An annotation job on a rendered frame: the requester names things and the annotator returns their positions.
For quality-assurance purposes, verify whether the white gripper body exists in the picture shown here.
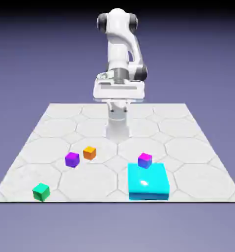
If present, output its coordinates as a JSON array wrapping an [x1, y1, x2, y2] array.
[[93, 78, 146, 103]]

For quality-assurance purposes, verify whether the small orange cube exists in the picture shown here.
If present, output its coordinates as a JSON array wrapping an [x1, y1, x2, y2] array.
[[83, 146, 97, 161]]

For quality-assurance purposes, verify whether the small magenta cube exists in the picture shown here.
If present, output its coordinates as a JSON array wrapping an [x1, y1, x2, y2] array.
[[138, 152, 153, 169]]

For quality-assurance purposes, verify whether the small purple cube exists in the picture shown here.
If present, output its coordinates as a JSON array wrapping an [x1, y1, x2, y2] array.
[[64, 152, 80, 168]]

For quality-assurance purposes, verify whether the small green cube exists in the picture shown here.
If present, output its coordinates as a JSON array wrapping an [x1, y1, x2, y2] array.
[[32, 182, 51, 203]]

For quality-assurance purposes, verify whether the large cyan box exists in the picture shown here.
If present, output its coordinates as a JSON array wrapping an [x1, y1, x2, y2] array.
[[127, 162, 171, 201]]

